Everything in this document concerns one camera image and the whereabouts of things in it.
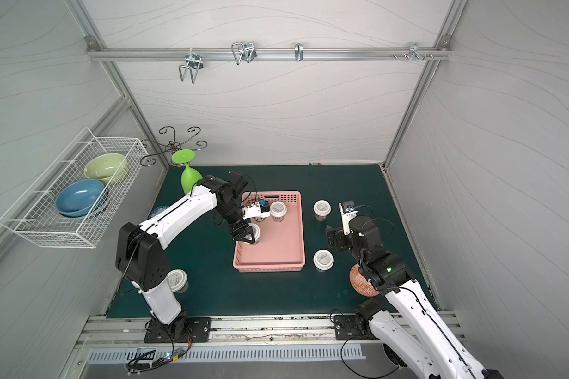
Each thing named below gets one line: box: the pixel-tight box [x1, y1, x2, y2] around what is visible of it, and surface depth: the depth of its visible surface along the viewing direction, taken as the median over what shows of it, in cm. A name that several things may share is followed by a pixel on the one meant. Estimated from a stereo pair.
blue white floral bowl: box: [149, 205, 170, 218], surface depth 100 cm
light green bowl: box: [83, 153, 129, 186], surface depth 73 cm
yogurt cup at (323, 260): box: [312, 248, 335, 273], surface depth 84 cm
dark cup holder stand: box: [139, 126, 208, 168], surface depth 85 cm
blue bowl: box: [55, 178, 105, 218], surface depth 64 cm
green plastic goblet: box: [171, 149, 204, 195], surface depth 83 cm
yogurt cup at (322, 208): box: [312, 198, 332, 222], surface depth 98 cm
